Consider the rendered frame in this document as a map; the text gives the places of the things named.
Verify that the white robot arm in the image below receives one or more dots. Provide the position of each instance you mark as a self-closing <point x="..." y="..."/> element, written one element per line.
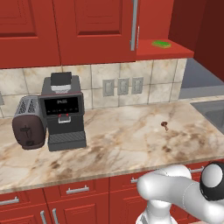
<point x="169" y="186"/>

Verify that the green sponge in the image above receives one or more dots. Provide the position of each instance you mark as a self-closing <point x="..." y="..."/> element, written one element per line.
<point x="161" y="44"/>

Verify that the red base cabinet door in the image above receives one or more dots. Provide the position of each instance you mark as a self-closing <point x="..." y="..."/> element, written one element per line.
<point x="84" y="211"/>
<point x="124" y="207"/>
<point x="20" y="215"/>

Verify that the dark grey coffee machine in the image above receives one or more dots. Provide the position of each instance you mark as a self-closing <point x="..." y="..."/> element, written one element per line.
<point x="64" y="116"/>

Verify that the small brown object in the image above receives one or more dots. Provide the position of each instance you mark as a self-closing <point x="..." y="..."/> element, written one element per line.
<point x="165" y="124"/>

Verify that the red drawer front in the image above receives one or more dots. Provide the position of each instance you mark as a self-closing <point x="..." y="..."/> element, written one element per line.
<point x="26" y="196"/>
<point x="195" y="176"/>
<point x="99" y="186"/>
<point x="121" y="181"/>

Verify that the brown and silver toaster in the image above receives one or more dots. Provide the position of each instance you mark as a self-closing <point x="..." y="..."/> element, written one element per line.
<point x="28" y="128"/>

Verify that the grey sink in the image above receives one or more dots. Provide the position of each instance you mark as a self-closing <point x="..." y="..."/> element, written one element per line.
<point x="212" y="114"/>

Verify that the grey wall outlet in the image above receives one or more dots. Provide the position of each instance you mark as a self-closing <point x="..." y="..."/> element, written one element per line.
<point x="1" y="98"/>
<point x="123" y="86"/>
<point x="108" y="87"/>
<point x="137" y="85"/>

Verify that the red open wall cabinet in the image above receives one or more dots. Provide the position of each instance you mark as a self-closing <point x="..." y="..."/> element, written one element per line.
<point x="163" y="54"/>

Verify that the red wall cabinet door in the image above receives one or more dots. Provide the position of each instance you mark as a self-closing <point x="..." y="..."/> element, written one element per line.
<point x="93" y="32"/>
<point x="26" y="32"/>

